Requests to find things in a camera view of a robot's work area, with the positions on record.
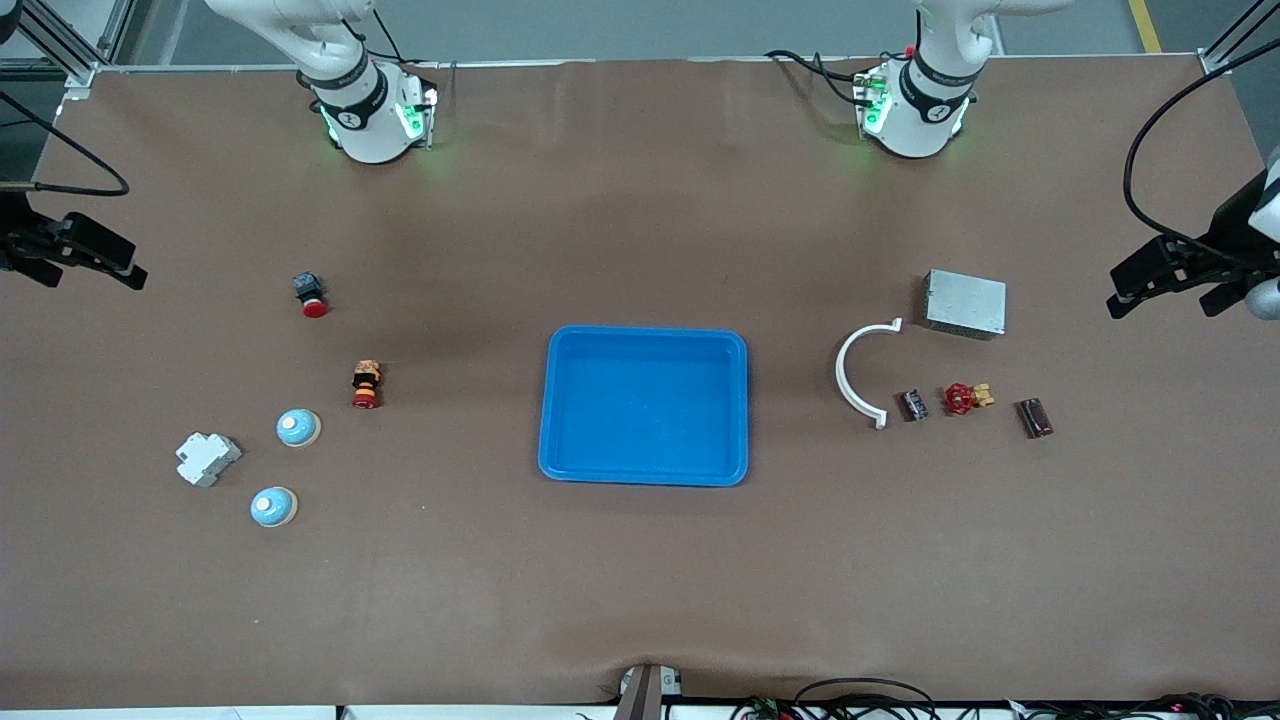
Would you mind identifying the brown table cover mat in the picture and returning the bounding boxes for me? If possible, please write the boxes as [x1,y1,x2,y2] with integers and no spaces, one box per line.
[0,55,1280,711]

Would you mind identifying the black cable bundle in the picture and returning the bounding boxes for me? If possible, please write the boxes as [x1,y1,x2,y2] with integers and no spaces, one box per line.
[730,677,1280,720]

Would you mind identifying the blue plastic tray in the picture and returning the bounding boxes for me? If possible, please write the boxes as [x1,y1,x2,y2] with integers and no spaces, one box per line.
[538,326,750,488]

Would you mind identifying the grey metal power supply box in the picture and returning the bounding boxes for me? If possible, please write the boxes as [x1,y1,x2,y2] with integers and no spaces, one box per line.
[922,269,1007,341]

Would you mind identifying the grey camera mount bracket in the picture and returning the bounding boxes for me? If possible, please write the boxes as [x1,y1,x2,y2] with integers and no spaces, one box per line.
[615,663,683,720]

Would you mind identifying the black cables at arm base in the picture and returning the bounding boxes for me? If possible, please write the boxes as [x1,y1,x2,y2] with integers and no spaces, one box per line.
[765,48,883,107]

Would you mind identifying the white circuit breaker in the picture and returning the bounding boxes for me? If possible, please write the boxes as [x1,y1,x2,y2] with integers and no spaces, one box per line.
[176,431,243,488]

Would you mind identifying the aluminium frame post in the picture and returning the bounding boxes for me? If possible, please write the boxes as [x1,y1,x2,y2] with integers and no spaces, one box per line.
[15,0,136,93]
[1198,0,1280,76]

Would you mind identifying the white curved plastic clamp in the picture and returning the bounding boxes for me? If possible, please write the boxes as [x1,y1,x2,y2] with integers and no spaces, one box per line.
[835,318,904,430]

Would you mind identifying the black cable at arm base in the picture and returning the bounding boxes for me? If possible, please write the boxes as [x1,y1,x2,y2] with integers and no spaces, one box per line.
[368,8,441,71]

